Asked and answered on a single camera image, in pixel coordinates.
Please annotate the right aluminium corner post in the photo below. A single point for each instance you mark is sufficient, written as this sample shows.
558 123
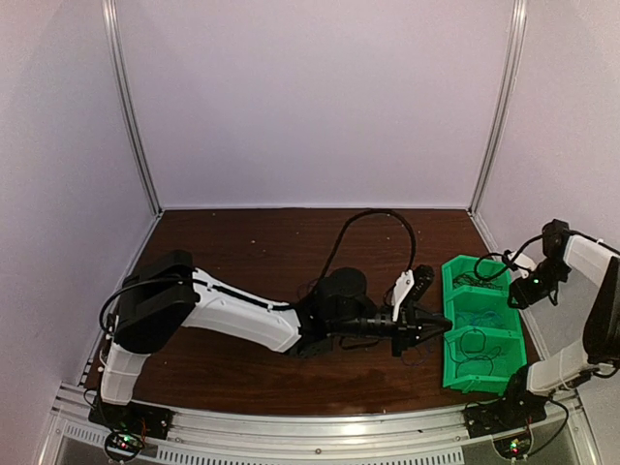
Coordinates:
517 31

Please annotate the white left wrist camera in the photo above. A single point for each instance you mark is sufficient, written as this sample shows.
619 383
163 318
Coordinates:
402 286

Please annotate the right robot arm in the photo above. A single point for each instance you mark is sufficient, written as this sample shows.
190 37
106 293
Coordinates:
581 274

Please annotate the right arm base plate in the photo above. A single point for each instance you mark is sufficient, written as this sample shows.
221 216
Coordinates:
508 420

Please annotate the left aluminium corner post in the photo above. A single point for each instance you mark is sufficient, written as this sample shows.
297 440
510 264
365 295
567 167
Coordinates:
111 24

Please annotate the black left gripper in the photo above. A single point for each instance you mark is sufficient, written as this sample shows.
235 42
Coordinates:
407 329

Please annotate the aluminium corner post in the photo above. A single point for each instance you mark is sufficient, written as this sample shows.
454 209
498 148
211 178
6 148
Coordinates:
111 24
517 31

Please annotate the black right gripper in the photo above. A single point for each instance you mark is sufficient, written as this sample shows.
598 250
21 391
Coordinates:
524 294

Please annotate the green three-compartment bin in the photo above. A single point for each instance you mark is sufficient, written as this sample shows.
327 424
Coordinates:
486 344

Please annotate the front aluminium rail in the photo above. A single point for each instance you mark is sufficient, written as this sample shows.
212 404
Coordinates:
436 436

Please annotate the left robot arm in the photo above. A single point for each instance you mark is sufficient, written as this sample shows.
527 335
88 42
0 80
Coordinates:
155 302

